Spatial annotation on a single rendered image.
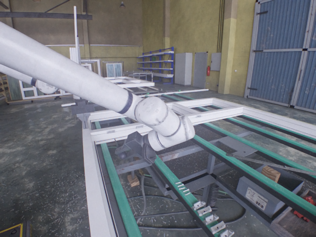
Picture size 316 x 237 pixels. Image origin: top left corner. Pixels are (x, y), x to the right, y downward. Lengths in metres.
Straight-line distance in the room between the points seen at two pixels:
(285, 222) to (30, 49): 1.19
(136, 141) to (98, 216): 0.28
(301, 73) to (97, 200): 6.72
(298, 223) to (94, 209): 0.94
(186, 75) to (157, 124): 9.88
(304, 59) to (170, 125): 6.50
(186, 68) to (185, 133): 9.80
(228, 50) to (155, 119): 7.75
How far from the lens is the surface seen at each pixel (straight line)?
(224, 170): 1.30
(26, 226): 1.45
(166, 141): 0.56
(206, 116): 1.31
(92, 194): 0.54
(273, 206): 0.99
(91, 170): 0.64
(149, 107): 0.45
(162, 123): 0.45
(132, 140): 0.60
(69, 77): 0.45
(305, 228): 1.08
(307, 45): 6.85
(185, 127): 0.52
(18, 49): 0.45
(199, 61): 10.01
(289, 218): 1.08
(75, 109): 0.99
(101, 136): 0.98
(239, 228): 1.70
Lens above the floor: 1.30
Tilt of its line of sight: 19 degrees down
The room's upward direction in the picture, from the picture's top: straight up
